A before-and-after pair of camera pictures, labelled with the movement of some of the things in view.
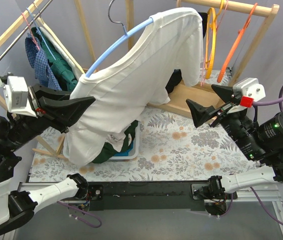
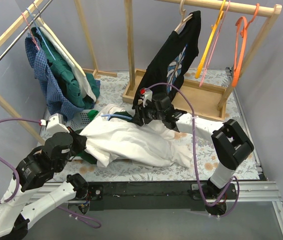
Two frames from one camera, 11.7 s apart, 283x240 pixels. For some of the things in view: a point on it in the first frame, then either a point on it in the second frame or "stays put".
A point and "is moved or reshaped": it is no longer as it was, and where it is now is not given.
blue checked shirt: [38, 60] stays put
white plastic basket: [135, 152] -> [80, 119]
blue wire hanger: [41, 35] stays put
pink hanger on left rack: [32, 34] stays put
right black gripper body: [226, 110] -> [141, 114]
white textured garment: [77, 70] stays put
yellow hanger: [214, 16] is moved or reshaped
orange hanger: [241, 32] -> [242, 22]
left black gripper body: [35, 100] -> [80, 141]
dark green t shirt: [109, 150] -> [83, 154]
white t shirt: [139, 77] -> [117, 143]
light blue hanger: [124, 37] -> [115, 115]
